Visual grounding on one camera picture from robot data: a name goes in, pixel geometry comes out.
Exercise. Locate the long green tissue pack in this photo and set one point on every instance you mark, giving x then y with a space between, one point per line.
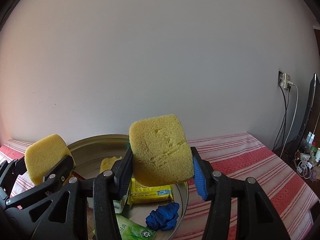
120 204

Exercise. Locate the small green tissue pack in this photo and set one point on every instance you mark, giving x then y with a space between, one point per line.
130 230

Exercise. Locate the large yellow snack packet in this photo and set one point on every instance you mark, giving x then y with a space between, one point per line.
140 194

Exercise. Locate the black monitor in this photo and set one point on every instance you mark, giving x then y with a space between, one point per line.
311 117

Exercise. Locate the wall power socket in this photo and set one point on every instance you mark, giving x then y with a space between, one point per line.
283 79

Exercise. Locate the cluttered items on desk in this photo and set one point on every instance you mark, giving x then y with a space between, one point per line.
307 157

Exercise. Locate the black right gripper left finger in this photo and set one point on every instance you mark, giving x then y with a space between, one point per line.
66 216

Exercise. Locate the small yellow sponge block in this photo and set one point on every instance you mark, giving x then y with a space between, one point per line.
161 154

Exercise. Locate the yellow rounded sponge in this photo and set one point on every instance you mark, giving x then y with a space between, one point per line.
43 155

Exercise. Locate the yellow sponge wedge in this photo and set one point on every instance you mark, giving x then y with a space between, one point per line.
108 163

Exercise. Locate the blue cloth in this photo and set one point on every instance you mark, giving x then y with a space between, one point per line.
163 218

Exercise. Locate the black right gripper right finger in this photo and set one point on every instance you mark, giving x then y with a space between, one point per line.
257 218

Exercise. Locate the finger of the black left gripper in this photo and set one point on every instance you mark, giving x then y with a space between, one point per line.
52 182
9 173

